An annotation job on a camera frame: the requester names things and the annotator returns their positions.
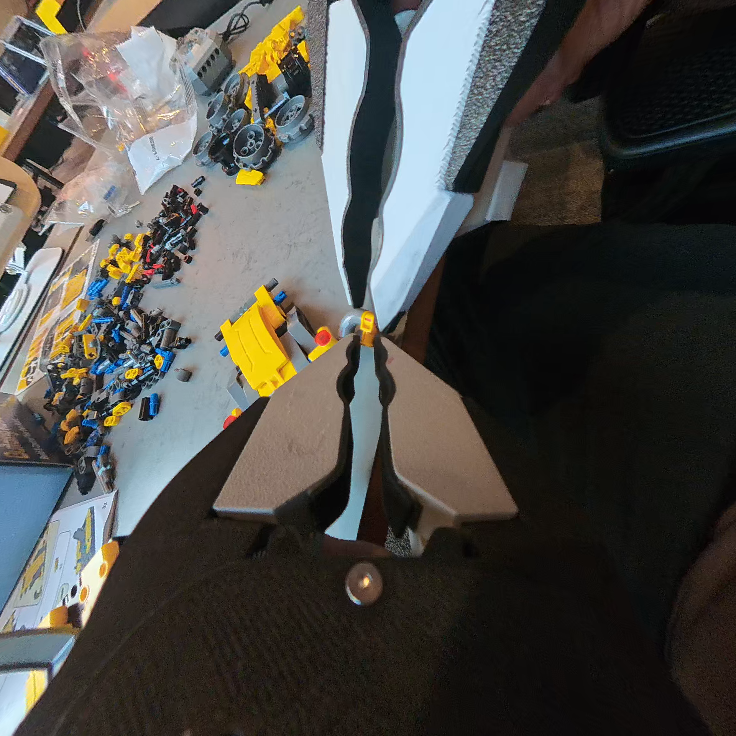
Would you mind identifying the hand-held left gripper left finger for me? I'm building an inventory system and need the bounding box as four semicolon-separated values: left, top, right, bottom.
213;335;361;530

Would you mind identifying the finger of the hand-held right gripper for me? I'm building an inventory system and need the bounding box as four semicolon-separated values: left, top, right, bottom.
320;0;399;309
367;0;498;335

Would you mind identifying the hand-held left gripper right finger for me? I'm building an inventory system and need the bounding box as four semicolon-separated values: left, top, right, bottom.
373;337;519;557

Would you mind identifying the yellow panel vehicle assembly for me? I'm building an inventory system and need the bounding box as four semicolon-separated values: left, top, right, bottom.
215;278;340;427

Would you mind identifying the grey elbow with yellow connector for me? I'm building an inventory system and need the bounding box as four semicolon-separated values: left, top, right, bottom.
338;310;381;347

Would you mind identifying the person's right hand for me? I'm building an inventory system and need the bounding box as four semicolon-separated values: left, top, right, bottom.
509;0;652;125

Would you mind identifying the wheeled yellow black chassis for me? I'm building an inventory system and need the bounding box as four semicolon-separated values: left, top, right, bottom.
192;6;316;176

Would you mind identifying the grey motor block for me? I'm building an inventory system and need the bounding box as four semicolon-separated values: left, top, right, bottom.
177;28;238;97

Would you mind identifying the white paper slip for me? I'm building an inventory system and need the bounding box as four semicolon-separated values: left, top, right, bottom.
123;118;194;194

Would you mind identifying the pile of small building pieces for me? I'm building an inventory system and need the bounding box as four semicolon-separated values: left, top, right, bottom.
43;174;209;496

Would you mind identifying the open instruction booklet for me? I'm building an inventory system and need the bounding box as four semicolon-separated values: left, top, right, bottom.
0;489;120;633

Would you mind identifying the yellow black sticker sheet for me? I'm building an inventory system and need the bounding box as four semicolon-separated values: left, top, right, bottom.
14;240;100;398

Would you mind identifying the cardboard kit box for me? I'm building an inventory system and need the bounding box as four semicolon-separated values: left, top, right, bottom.
0;393;77;610

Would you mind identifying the small clear plastic bag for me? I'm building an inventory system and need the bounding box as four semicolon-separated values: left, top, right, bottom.
41;156;143;224

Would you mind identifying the white flat device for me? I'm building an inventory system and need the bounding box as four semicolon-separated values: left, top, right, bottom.
0;246;65;369

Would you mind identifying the black cable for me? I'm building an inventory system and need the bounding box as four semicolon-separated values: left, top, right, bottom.
221;0;277;46

